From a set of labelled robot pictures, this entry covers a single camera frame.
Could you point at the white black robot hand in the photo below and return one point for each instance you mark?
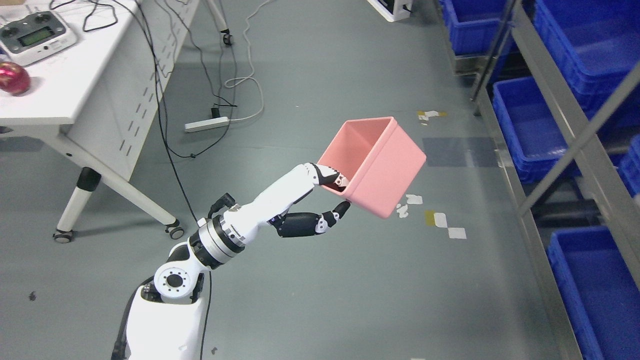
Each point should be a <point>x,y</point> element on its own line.
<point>272,206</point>

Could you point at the pink plastic storage box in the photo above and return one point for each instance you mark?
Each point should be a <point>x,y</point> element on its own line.
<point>379,159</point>

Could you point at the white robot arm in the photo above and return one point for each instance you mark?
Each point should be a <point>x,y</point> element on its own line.
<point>166,316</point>

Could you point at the steel shelf rack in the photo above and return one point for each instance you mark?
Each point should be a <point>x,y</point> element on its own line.
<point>558,86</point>

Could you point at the white power strip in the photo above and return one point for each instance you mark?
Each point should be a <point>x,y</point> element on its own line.
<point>209,124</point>

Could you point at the white office desk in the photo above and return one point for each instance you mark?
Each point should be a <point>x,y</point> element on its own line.
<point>95,101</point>

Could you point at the red ball ornament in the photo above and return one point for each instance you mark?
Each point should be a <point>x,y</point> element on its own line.
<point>14,79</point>

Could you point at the grey remote controller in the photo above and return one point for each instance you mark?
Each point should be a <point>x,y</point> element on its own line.
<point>35,37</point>

